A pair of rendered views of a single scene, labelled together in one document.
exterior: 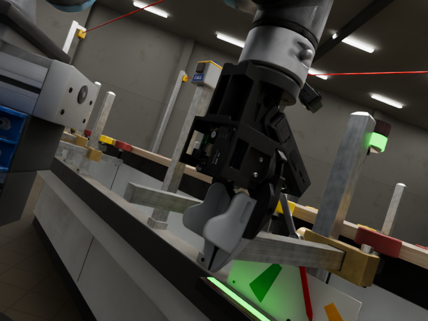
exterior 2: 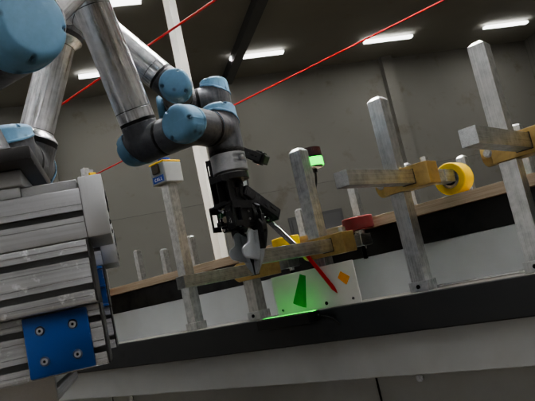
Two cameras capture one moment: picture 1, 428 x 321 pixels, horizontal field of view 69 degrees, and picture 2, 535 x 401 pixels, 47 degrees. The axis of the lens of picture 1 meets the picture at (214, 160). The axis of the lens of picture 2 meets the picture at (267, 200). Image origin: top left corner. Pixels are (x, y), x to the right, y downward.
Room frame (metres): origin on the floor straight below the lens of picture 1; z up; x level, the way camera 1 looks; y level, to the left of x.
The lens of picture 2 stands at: (-0.92, 0.11, 0.79)
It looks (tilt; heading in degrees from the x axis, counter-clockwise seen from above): 8 degrees up; 351
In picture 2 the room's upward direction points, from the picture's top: 12 degrees counter-clockwise
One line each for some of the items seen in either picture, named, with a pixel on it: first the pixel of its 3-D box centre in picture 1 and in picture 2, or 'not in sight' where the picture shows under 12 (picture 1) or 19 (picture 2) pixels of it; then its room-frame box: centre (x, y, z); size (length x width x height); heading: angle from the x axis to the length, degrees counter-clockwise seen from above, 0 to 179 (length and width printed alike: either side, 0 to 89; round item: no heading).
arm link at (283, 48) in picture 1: (276, 64); (230, 165); (0.33, -0.03, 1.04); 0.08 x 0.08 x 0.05
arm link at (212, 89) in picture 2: not in sight; (215, 99); (0.62, -0.06, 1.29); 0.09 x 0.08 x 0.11; 88
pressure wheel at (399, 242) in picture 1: (371, 258); (361, 236); (0.62, -0.36, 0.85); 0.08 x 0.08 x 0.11
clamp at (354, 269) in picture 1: (332, 254); (328, 246); (0.55, -0.25, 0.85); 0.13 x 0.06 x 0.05; 41
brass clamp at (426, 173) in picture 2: not in sight; (406, 180); (0.36, -0.41, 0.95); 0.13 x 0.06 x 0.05; 41
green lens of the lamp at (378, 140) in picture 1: (368, 141); (311, 162); (0.59, -0.27, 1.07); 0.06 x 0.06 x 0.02
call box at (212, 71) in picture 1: (208, 78); (166, 174); (0.95, 0.10, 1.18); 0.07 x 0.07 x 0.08; 41
